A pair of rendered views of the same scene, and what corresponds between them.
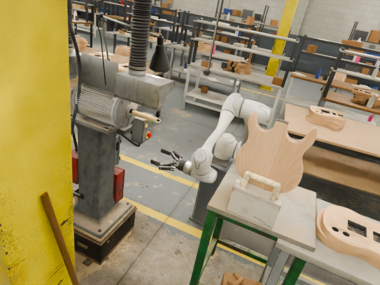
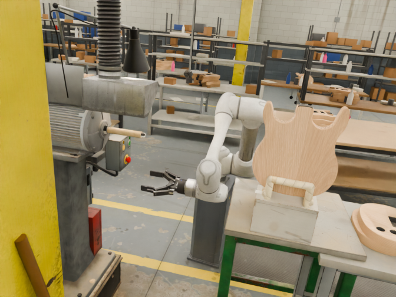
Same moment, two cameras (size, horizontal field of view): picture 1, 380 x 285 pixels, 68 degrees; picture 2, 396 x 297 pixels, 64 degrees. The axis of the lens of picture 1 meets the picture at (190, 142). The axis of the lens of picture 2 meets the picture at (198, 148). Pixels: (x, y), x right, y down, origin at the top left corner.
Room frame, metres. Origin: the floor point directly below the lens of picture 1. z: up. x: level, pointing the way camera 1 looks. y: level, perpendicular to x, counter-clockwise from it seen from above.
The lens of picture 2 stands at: (0.13, 0.17, 1.78)
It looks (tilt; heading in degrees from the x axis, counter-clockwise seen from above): 21 degrees down; 352
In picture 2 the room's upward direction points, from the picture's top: 5 degrees clockwise
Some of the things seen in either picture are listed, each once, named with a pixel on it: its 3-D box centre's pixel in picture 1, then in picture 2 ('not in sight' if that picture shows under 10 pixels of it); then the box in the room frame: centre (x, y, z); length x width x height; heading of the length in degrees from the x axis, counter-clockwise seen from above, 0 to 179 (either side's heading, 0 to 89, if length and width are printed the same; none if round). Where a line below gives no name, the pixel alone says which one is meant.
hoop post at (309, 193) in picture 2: (275, 192); (308, 196); (1.25, -0.49, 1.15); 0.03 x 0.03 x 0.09
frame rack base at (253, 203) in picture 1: (255, 201); (283, 213); (1.33, -0.43, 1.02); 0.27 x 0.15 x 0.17; 69
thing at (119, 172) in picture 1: (108, 178); (81, 225); (1.98, 0.63, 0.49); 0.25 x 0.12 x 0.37; 72
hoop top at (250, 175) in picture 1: (262, 179); (290, 182); (1.28, -0.42, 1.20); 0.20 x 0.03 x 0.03; 68
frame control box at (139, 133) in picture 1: (133, 129); (106, 155); (2.01, 0.46, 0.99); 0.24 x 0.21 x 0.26; 72
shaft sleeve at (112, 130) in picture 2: (145, 116); (125, 132); (1.71, 0.32, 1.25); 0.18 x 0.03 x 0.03; 72
